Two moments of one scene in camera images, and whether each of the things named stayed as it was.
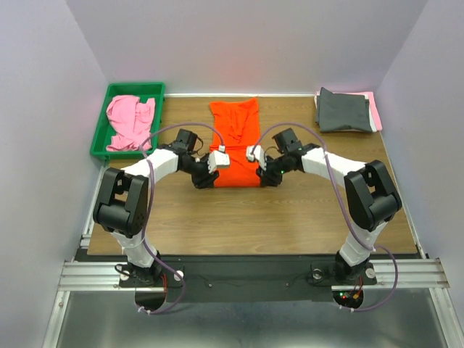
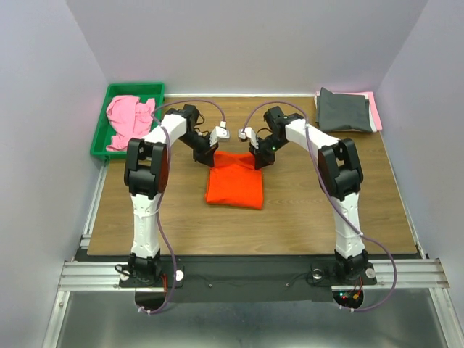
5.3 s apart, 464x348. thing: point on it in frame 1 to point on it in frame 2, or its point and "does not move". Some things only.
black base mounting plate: [217, 278] does not move
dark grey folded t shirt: [338, 110] does not move
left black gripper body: [200, 174] to [199, 145]
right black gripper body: [275, 169] to [267, 148]
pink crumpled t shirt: [133, 121] does not move
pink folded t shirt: [375, 109] does not move
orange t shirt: [236, 127] to [235, 181]
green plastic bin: [103, 133] does not move
